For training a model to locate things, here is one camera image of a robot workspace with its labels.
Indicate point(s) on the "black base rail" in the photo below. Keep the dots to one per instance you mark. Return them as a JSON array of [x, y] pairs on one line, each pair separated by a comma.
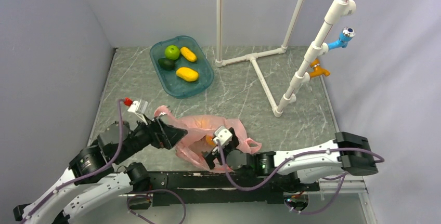
[[200, 187]]

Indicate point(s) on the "aluminium extrusion frame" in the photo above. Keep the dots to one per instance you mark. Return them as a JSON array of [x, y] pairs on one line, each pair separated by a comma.
[[142, 201]]

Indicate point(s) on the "orange fake fruit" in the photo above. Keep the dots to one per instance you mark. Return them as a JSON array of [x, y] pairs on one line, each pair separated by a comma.
[[209, 140]]

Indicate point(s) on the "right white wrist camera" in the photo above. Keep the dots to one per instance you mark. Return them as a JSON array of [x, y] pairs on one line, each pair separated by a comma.
[[222, 136]]

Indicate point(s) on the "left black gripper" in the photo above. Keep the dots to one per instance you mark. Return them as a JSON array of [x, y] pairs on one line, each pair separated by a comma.
[[168, 135]]

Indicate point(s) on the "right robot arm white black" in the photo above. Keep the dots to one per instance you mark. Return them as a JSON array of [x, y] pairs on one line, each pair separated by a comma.
[[345, 153]]

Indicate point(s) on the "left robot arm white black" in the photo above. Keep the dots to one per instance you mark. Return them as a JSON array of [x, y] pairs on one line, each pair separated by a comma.
[[90, 178]]

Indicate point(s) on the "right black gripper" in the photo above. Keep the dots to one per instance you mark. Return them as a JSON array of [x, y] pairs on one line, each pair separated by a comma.
[[210, 156]]

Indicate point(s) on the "orange faucet tap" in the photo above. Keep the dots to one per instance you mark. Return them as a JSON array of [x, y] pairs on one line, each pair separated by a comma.
[[318, 70]]

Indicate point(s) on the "teal plastic tray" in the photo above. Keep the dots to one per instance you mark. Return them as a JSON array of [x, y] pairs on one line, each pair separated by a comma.
[[173, 85]]

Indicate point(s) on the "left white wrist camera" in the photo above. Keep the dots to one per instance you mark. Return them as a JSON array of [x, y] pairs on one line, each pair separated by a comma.
[[137, 107]]

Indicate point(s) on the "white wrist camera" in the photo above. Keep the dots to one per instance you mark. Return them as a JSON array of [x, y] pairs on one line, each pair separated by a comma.
[[222, 136], [137, 107]]

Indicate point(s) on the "white PVC pipe frame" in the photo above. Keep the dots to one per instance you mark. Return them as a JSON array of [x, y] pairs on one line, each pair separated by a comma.
[[317, 48]]

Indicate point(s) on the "blue faucet tap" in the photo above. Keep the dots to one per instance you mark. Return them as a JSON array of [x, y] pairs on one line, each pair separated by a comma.
[[345, 37]]

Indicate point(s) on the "dark green fake avocado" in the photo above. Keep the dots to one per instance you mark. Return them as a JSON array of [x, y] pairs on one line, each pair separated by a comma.
[[166, 64]]

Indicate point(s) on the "pink plastic bag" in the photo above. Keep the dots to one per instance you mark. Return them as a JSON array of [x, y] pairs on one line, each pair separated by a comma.
[[190, 148]]

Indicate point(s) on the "yellow fake fruit rear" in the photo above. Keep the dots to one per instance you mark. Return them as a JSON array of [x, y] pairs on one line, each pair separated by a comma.
[[188, 54]]

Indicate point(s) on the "green fake apple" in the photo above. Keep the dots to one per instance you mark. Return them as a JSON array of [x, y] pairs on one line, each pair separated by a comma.
[[172, 52]]

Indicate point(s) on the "yellow fake mango front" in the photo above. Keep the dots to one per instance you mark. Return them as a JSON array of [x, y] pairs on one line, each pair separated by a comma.
[[187, 74]]

